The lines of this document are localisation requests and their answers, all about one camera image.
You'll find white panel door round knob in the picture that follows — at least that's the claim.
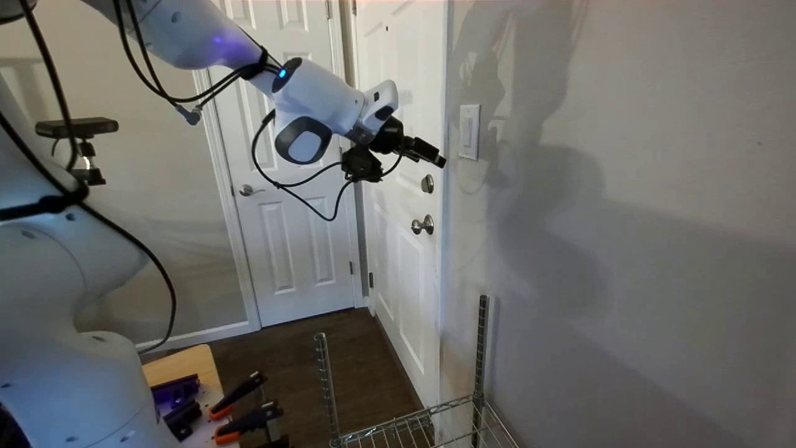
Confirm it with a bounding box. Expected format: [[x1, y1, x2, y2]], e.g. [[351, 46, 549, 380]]
[[352, 0, 450, 410]]

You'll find black orange spring clamp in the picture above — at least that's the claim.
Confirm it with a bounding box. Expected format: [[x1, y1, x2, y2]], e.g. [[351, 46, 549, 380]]
[[208, 371, 269, 421], [214, 401, 284, 446]]

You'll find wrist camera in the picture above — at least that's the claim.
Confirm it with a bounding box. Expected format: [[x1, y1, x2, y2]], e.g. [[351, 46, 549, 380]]
[[340, 146, 384, 184]]

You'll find white light switch plate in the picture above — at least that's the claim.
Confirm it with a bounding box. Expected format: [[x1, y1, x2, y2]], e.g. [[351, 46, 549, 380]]
[[458, 104, 481, 162]]

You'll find white panel door lever handle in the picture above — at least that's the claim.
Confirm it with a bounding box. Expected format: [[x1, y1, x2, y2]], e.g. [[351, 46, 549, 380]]
[[208, 0, 365, 328]]

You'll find metal wire shelf rack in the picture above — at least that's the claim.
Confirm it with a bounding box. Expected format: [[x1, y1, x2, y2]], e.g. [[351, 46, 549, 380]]
[[313, 295, 519, 448]]

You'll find camera on mount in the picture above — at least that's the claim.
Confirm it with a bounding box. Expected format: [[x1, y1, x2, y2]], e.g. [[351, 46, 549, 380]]
[[35, 116, 119, 187]]

